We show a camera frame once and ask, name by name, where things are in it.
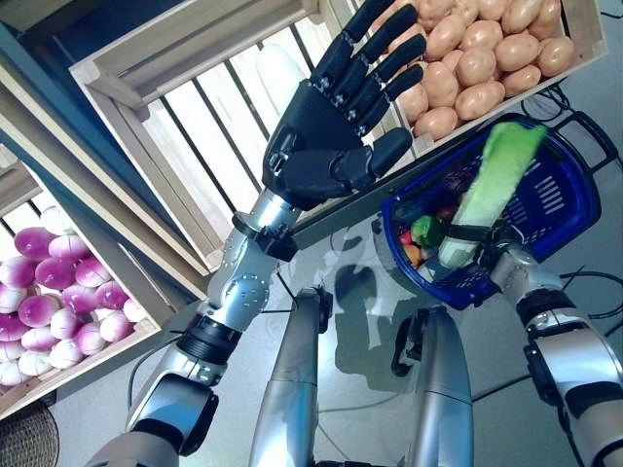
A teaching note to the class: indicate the black five-finger right hand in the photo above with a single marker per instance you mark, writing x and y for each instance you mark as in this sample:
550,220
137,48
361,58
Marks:
491,240

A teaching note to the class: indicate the black five-finger left hand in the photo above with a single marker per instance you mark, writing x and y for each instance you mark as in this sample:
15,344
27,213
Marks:
311,126

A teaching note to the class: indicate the napa cabbage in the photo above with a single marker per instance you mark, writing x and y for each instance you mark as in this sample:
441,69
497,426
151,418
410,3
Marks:
280,63
491,194

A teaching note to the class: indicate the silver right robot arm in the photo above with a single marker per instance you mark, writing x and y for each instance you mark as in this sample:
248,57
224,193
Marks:
560,311

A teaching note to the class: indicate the blue plastic shopping basket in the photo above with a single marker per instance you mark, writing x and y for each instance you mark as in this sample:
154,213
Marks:
560,194

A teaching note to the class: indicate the grey woven wicker basket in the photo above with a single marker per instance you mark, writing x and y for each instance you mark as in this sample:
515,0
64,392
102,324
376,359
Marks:
24,433

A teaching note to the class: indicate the red apple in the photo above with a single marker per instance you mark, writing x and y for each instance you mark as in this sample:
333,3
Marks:
445,212

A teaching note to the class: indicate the round green lettuce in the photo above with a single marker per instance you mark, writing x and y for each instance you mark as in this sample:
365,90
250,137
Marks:
427,228

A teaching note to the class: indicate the small orange fruit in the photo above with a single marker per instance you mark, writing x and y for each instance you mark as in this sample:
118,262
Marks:
413,254

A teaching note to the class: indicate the small red tomato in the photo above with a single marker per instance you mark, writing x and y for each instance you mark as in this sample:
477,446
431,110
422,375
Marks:
406,238

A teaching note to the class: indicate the brown potato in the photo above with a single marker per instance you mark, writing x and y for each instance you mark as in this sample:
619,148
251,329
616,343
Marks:
476,65
414,99
479,99
444,38
517,51
522,14
482,34
521,80
556,56
440,82
435,124
549,19
484,7

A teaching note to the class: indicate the light wooden slatted crate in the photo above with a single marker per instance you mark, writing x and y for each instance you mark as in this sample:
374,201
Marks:
170,53
584,24
97,360

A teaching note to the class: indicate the wooden display shelf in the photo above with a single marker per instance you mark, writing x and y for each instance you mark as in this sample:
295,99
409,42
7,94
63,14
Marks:
73,160

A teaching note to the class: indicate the silver left robot leg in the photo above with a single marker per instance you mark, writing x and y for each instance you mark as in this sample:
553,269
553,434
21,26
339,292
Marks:
287,389

